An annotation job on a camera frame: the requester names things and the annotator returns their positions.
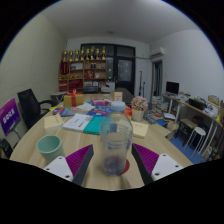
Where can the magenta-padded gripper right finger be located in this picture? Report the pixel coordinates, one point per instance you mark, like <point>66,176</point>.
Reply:
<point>163,166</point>

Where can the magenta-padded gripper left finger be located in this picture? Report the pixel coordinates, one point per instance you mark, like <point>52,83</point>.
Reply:
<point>61,166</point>

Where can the clear plastic water bottle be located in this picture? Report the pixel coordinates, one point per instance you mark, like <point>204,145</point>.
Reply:
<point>116,140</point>

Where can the green cup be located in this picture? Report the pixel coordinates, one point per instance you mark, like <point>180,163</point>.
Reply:
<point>50,148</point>

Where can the red round coaster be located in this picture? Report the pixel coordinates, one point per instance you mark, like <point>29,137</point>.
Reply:
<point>126,165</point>

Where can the yellow notebook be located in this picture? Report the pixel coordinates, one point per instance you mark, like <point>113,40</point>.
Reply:
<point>53,122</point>
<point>140,130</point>

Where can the white booklet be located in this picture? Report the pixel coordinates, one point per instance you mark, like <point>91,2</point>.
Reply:
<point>76,122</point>

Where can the white round stool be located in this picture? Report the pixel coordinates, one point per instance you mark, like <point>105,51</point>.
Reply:
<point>196,131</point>

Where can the teal book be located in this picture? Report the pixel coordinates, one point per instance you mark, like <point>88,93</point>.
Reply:
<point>93,126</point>

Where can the black bag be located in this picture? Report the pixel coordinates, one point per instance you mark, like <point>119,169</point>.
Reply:
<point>5,148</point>

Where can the pink flowers in white pot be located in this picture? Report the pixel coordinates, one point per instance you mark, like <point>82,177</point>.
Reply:
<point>139,104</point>

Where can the blue and red book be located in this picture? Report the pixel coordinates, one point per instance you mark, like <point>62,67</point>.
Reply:
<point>99,111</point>

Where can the yellow gift box red ribbon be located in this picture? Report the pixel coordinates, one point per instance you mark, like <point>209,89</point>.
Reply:
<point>74,100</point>

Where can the black office chair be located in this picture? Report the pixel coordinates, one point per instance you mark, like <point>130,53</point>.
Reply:
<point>30,106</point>

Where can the cluttered side desk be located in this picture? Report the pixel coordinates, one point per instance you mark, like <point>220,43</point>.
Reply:
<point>200,108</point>

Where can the small round table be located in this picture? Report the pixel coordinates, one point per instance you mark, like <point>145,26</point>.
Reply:
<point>59,94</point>

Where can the purple sign board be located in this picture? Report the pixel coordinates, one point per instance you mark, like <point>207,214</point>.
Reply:
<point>9,116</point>

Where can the pink box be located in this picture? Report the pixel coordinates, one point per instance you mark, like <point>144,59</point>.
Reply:
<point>100,102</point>

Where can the black computer monitor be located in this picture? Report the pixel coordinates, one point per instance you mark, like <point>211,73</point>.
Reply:
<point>172,87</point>

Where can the grey chair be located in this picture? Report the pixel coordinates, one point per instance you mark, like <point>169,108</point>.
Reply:
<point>126,95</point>

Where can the wooden shelf unit with trophies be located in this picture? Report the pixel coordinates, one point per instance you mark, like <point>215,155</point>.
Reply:
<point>83,75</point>

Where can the black framed glass door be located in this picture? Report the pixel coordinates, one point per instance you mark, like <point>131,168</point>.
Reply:
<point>125,71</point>

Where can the white air conditioner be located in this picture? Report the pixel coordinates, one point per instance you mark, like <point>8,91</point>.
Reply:
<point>157,51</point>

